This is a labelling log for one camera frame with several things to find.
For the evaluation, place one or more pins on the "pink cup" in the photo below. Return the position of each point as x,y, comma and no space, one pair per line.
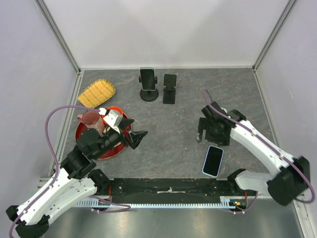
92,120

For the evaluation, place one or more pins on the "black phone clear case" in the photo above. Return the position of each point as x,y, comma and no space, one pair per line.
147,79

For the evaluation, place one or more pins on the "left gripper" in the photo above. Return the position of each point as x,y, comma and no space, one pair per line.
135,137

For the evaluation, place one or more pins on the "black round-base phone stand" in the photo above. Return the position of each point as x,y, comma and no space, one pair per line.
149,96

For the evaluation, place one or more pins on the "orange bowl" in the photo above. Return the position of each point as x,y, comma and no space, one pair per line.
114,110

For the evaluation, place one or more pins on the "grey cable duct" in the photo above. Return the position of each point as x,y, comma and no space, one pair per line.
219,203

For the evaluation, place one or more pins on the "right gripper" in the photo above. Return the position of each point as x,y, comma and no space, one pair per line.
223,140

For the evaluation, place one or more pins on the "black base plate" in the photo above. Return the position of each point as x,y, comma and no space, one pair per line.
170,189

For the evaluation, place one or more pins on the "black folding phone stand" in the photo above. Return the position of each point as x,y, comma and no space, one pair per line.
169,91

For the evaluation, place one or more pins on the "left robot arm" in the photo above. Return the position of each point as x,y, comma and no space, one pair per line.
75,179

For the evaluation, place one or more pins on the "phone with blue case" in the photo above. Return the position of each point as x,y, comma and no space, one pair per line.
212,162

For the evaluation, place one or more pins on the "yellow woven bamboo basket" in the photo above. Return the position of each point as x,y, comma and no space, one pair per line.
97,93

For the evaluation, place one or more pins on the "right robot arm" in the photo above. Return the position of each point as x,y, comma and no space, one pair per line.
287,177

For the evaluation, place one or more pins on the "red round tray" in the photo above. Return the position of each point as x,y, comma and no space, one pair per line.
108,154

